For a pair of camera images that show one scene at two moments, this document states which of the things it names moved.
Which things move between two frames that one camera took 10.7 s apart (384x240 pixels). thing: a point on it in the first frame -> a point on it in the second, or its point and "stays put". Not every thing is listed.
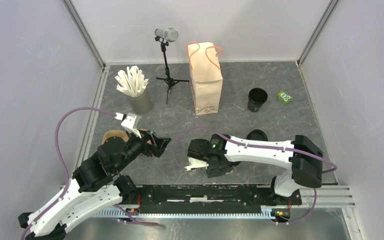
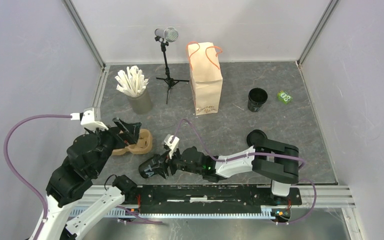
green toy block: [284, 97] stays put
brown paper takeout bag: [206, 77] stays put
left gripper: [161, 143] -> [131, 134]
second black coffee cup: [256, 97] stays put
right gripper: [213, 170] -> [167, 162]
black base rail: [211, 199] stays put
